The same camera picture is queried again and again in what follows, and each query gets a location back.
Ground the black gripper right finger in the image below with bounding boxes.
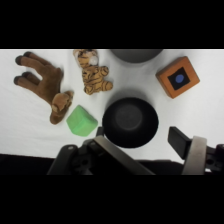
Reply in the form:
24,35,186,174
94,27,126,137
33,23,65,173
167,126,224,176

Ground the brown moose plush toy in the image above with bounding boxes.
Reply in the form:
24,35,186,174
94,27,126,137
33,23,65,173
13,51,75,126

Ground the grey bowl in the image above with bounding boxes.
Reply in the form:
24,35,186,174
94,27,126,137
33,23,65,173
110,49,164,64

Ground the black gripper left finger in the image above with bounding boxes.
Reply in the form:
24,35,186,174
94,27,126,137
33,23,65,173
46,126,156,176

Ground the striped tiger plush toy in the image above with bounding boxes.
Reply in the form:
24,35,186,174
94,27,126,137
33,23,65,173
73,49,114,96

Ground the black bowl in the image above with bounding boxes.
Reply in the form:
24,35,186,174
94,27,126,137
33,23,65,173
101,96,160,149

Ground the orange block with blue dot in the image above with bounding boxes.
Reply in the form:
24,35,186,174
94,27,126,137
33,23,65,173
155,55,201,100

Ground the green foam block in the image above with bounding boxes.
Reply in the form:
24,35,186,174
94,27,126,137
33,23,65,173
65,104,99,137

